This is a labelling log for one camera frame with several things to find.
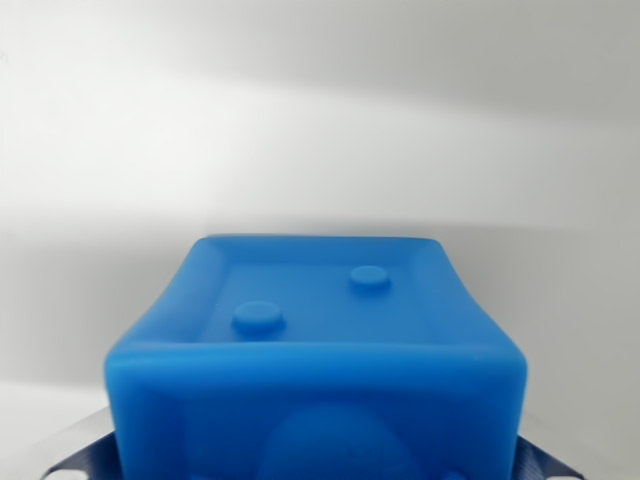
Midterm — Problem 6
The blue plastic cube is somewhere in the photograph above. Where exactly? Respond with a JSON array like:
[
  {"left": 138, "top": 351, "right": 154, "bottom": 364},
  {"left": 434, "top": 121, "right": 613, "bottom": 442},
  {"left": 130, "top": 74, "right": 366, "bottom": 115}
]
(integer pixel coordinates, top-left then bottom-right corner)
[{"left": 103, "top": 236, "right": 529, "bottom": 480}]

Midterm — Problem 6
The gripper right finger with silver black pad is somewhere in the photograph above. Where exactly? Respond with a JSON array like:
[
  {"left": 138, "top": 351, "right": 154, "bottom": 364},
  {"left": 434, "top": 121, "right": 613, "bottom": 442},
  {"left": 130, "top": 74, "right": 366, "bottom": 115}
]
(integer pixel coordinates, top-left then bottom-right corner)
[{"left": 510, "top": 433, "right": 587, "bottom": 480}]

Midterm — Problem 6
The gripper left finger with silver black pad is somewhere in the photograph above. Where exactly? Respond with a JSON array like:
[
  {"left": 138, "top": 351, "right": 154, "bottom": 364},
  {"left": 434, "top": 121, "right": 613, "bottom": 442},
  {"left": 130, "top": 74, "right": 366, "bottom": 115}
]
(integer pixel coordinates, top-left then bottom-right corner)
[{"left": 35, "top": 402, "right": 122, "bottom": 480}]

